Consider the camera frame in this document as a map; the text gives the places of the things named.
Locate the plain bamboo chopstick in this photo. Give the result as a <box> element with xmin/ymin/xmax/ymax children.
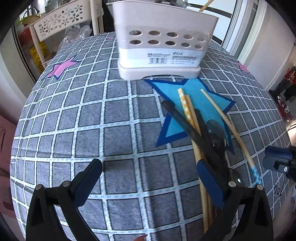
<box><xmin>189</xmin><ymin>97</ymin><xmax>213</xmax><ymax>227</ymax></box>

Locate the black plastic spoon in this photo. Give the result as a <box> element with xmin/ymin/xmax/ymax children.
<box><xmin>206</xmin><ymin>120</ymin><xmax>242</xmax><ymax>186</ymax></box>

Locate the blue bamboo chopstick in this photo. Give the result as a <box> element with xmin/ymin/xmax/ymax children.
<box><xmin>200</xmin><ymin>89</ymin><xmax>262</xmax><ymax>185</ymax></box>

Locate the gold patterned chopstick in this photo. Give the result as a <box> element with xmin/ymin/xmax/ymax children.
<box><xmin>178</xmin><ymin>88</ymin><xmax>196</xmax><ymax>128</ymax></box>

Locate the grey checked tablecloth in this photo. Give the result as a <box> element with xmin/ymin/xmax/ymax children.
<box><xmin>9</xmin><ymin>32</ymin><xmax>291</xmax><ymax>241</ymax></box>

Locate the pink cardboard box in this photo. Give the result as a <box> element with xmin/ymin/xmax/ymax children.
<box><xmin>1</xmin><ymin>116</ymin><xmax>16</xmax><ymax>213</ymax></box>

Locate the clear plastic bag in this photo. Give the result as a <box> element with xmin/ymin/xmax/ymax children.
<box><xmin>58</xmin><ymin>25</ymin><xmax>92</xmax><ymax>51</ymax></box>

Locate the white plastic utensil caddy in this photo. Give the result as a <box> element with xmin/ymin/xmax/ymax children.
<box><xmin>112</xmin><ymin>1</ymin><xmax>218</xmax><ymax>80</ymax></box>

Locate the white perforated storage cart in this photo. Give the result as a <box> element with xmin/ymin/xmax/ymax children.
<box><xmin>29</xmin><ymin>0</ymin><xmax>104</xmax><ymax>68</ymax></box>

